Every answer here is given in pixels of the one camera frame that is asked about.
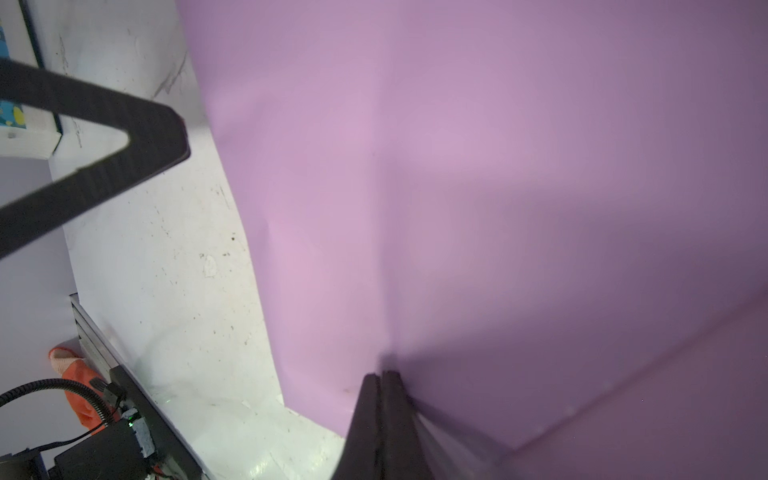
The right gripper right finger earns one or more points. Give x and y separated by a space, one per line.
403 456

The colourful tissue pack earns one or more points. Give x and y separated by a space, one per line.
26 132

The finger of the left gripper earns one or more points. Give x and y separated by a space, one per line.
157 141

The purple pink wrapping paper sheet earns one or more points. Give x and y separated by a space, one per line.
549 216

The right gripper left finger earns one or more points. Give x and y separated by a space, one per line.
361 457

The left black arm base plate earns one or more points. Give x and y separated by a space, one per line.
172 454

